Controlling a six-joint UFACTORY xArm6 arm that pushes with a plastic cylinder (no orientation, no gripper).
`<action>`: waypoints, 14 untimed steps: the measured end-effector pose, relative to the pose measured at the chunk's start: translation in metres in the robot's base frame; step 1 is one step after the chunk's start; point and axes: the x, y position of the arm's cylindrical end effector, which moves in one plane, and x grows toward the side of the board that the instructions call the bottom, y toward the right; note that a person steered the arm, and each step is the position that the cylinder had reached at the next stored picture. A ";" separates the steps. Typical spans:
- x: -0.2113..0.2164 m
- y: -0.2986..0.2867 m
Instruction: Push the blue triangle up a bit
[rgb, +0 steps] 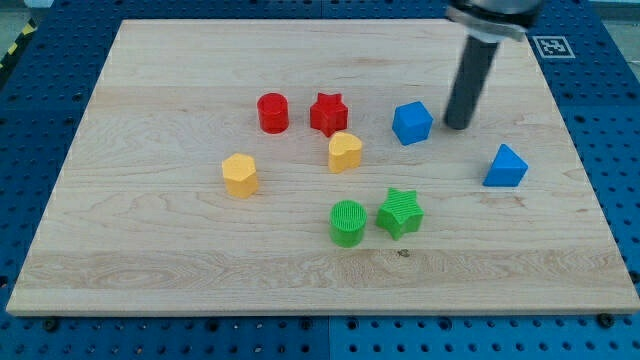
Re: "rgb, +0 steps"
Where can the blue triangle block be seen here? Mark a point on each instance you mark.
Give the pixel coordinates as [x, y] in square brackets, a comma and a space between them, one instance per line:
[507, 169]

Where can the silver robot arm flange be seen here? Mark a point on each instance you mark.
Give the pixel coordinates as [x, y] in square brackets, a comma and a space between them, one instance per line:
[492, 21]

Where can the yellow heart block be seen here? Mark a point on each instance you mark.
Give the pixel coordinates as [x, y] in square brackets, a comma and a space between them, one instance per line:
[344, 152]

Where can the green cylinder block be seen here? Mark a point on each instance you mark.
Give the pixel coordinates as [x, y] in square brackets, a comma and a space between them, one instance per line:
[347, 221]

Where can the red star block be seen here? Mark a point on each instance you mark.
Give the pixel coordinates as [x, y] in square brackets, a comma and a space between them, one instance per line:
[329, 114]

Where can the yellow hexagon block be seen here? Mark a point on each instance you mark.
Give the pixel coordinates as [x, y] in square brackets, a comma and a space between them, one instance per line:
[240, 175]

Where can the red cylinder block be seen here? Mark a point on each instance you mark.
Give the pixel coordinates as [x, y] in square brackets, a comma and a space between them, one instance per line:
[273, 113]

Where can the green star block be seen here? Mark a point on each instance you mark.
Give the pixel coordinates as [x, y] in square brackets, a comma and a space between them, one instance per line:
[400, 213]

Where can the wooden board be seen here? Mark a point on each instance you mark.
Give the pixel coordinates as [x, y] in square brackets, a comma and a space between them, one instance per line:
[140, 223]

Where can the blue cube block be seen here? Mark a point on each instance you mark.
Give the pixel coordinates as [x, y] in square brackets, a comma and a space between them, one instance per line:
[412, 123]

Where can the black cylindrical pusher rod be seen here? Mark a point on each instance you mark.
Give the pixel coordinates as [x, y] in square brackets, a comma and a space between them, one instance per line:
[474, 66]

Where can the white fiducial marker tag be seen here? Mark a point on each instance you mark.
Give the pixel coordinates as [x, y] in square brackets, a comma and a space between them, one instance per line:
[553, 47]

